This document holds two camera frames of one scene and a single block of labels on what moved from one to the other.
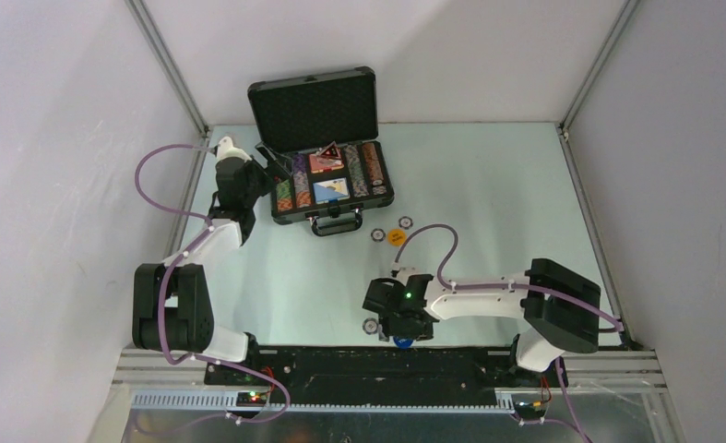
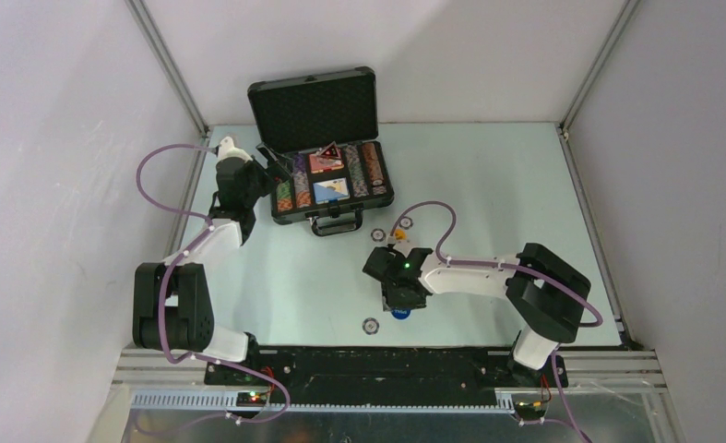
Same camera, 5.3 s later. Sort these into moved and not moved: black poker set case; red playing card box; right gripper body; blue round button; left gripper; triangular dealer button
Moved: right gripper body; blue round button
Not moved: left gripper; black poker set case; triangular dealer button; red playing card box
